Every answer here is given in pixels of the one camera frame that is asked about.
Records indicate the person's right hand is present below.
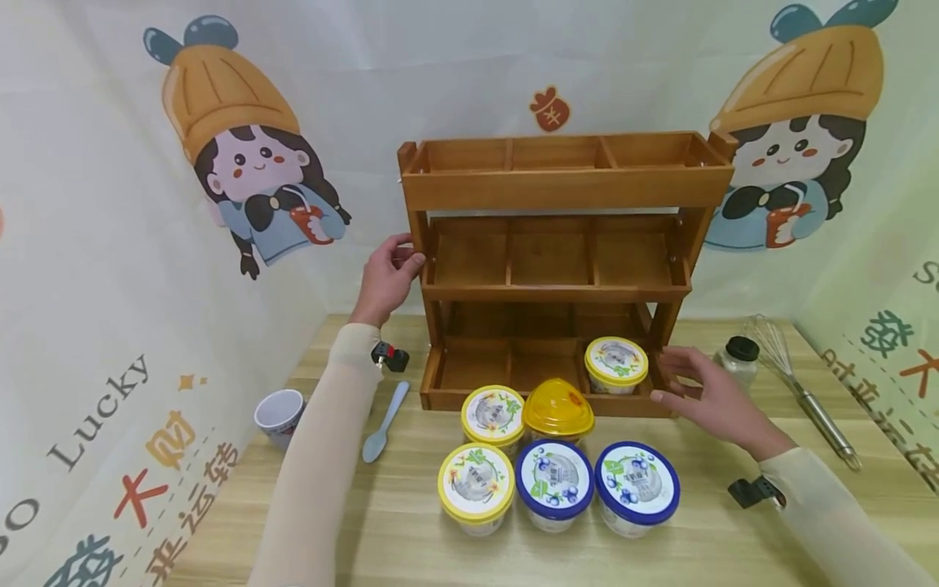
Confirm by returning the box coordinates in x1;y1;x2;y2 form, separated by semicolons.
650;346;798;463

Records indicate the person's left hand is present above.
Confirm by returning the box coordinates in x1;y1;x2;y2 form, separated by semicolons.
350;233;427;329

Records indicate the three-tier wooden shelf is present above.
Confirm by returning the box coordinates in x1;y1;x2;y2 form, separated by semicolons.
396;130;737;419

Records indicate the person's right forearm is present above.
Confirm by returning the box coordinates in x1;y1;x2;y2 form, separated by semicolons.
757;446;939;587

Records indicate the person's left forearm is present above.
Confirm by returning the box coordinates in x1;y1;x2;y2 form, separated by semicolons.
248;323;385;587

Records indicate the black-lid glass jar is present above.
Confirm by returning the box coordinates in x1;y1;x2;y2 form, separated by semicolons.
712;336;762;393

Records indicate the yellow-lid yogurt cup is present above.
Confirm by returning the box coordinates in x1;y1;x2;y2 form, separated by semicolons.
438;443;517;538
461;385;527;457
584;336;650;397

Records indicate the blue-lid yogurt cup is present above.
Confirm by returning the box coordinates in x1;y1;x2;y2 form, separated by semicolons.
514;439;595;534
594;441;682;540

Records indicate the black wrist band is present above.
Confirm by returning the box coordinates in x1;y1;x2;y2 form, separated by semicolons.
727;475;787;511
370;342;411;374

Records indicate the yellow domed-lid cup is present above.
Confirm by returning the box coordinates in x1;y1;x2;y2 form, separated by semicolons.
521;377;596;448

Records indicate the metal whisk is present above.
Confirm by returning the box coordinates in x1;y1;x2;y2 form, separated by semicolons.
744;315;864;472

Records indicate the light blue plastic spoon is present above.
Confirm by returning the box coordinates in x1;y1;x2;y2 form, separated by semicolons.
361;381;411;465

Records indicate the small grey cup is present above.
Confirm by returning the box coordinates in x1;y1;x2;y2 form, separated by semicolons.
253;389;307;452

